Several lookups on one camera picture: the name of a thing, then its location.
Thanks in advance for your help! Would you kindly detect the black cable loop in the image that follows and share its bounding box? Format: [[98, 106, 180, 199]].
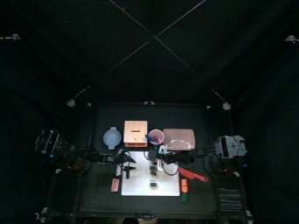
[[160, 160, 182, 177]]

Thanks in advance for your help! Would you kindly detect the light blue plate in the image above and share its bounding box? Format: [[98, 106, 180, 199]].
[[102, 126, 123, 151]]

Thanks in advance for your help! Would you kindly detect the pink salmon nigiri sushi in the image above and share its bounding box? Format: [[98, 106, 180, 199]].
[[110, 178, 122, 193]]

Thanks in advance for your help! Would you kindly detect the white cutting board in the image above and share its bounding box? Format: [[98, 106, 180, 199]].
[[120, 150, 182, 197]]

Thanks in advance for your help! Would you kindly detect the orange toy knife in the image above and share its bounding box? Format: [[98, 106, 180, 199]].
[[178, 166, 211, 183]]

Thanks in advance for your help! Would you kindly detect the pink cup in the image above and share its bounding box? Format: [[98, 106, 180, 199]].
[[147, 129, 166, 146]]

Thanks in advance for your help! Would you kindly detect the orange toy carrot green top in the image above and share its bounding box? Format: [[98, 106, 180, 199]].
[[180, 178, 191, 205]]

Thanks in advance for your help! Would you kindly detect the wooden box with slot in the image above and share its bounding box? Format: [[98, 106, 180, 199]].
[[123, 120, 150, 148]]

